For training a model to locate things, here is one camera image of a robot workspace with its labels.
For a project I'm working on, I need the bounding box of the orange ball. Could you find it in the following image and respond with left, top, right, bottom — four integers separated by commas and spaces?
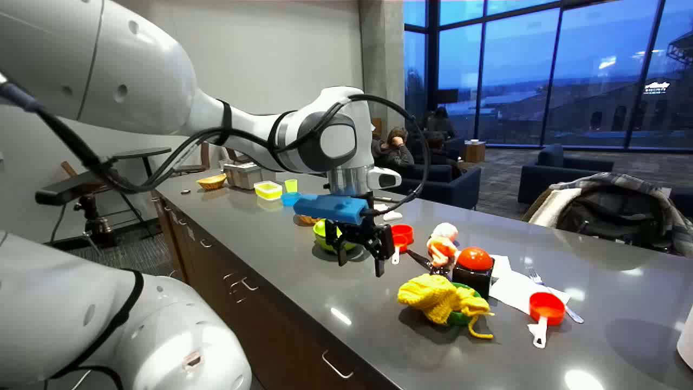
457, 246, 494, 271

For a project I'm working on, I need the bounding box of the wooden cabinet with handles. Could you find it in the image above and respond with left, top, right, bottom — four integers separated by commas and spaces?
161, 197, 397, 390

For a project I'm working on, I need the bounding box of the plush toy white orange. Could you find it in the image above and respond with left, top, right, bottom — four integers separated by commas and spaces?
426, 223, 458, 269

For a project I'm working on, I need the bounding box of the white paper sheet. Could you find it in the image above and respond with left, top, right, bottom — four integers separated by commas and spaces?
490, 255, 569, 314

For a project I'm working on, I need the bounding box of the bread piece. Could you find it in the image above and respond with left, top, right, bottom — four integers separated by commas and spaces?
198, 173, 227, 190

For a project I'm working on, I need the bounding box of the small green bowl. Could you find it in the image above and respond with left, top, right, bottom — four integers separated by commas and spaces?
448, 284, 491, 324

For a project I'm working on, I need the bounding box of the dark backpack on chair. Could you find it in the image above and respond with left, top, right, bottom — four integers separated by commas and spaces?
523, 173, 693, 255

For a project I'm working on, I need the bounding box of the lime green mixing bowl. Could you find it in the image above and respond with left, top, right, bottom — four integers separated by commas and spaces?
311, 218, 359, 255

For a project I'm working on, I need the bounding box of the black box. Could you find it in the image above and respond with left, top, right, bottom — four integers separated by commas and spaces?
453, 267, 491, 299

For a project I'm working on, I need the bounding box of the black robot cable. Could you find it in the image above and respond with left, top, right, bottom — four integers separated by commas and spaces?
0, 76, 431, 221

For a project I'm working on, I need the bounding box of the yellow plastic container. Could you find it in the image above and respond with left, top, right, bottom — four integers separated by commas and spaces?
254, 180, 284, 202

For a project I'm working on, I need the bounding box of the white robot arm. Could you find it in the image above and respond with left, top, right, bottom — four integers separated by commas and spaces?
0, 0, 399, 390

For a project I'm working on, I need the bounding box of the metal container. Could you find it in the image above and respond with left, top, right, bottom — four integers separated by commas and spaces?
226, 162, 263, 190

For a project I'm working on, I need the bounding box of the red measuring cup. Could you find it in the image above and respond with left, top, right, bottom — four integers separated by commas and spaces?
528, 292, 566, 348
390, 223, 413, 264

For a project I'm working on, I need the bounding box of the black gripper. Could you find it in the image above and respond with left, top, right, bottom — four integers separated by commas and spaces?
327, 218, 390, 278

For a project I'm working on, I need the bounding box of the yellow knitted cloth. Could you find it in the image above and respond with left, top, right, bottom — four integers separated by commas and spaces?
397, 273, 494, 341

